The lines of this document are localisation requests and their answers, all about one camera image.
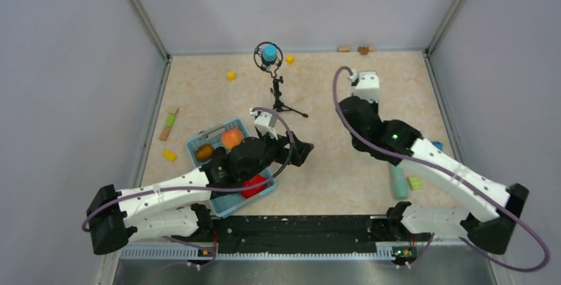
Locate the yellow block front left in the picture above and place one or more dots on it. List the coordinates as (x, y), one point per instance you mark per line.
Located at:
(169, 155)

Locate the green and wood toy block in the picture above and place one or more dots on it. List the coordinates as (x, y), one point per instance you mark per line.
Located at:
(169, 122)

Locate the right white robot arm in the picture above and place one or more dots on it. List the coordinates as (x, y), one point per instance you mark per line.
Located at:
(487, 212)

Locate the blue toy block right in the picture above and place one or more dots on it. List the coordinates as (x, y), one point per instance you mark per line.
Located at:
(438, 145)

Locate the yellow green sticky block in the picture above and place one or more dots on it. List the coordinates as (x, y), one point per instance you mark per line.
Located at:
(415, 183)

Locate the brown wooden piece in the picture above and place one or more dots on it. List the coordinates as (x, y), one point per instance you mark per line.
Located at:
(363, 50)

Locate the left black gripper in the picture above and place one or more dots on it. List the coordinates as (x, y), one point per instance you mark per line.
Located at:
(300, 151)

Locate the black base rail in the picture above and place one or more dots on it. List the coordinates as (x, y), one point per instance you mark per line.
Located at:
(301, 234)

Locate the yellow cube left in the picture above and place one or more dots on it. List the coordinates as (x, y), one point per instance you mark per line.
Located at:
(231, 76)

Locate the red toy bell pepper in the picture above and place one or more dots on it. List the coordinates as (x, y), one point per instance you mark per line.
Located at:
(253, 186)

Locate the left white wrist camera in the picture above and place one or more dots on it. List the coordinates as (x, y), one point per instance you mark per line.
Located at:
(264, 123)

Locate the brown toy kiwi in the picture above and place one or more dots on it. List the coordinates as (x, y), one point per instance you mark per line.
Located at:
(204, 153)

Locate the teal plastic bottle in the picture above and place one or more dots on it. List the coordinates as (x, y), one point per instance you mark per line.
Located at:
(399, 183)

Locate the yellow cube near microphone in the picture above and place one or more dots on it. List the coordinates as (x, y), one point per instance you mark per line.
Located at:
(290, 60)

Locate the orange toy peach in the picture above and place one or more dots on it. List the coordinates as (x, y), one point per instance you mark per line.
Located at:
(231, 138)

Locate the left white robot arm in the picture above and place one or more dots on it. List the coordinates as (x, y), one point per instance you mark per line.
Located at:
(116, 218)

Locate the dark plum toy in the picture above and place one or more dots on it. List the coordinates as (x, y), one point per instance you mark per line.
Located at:
(220, 153)

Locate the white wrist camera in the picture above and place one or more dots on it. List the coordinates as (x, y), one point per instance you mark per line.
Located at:
(365, 85)
(264, 123)

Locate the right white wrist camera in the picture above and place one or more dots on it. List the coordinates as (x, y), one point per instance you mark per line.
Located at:
(365, 85)

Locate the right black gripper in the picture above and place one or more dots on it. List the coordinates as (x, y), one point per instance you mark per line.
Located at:
(374, 105)

